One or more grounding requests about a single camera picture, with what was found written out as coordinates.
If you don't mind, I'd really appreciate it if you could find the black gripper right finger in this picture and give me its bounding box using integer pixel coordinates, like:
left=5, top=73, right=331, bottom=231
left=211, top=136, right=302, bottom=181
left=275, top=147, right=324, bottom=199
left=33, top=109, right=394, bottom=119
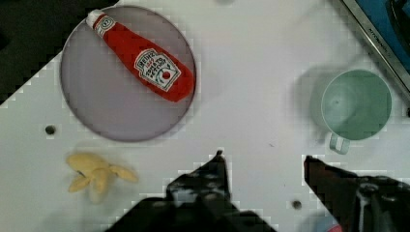
left=304, top=156, right=410, bottom=232

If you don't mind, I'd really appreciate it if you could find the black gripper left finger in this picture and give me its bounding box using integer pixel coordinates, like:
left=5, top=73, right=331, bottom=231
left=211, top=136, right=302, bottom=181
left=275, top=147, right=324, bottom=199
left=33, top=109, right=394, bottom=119
left=105, top=151, right=277, bottom=232

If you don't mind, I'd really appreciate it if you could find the green plastic cup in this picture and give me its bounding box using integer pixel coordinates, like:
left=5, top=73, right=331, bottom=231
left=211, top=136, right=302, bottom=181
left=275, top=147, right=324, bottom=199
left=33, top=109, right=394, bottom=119
left=309, top=70, right=393, bottom=155

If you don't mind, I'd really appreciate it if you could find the yellow plush banana peel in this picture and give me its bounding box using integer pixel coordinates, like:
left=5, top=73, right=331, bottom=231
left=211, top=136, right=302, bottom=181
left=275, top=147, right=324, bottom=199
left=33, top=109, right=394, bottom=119
left=66, top=153, right=138, bottom=204

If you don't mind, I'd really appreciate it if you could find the red plush ketchup bottle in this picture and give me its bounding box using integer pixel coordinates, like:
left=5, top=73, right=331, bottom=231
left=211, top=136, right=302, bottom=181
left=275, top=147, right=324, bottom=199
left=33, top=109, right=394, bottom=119
left=86, top=10, right=195, bottom=102

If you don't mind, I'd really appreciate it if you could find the grey round plate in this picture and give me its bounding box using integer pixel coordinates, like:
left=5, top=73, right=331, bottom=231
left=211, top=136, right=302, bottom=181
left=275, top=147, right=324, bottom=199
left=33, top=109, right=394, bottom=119
left=60, top=6, right=197, bottom=142

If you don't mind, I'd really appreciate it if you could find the silver toaster oven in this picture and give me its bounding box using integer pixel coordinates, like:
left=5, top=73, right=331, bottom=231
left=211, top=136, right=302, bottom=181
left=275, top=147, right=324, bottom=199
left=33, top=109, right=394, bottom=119
left=330, top=0, right=410, bottom=97

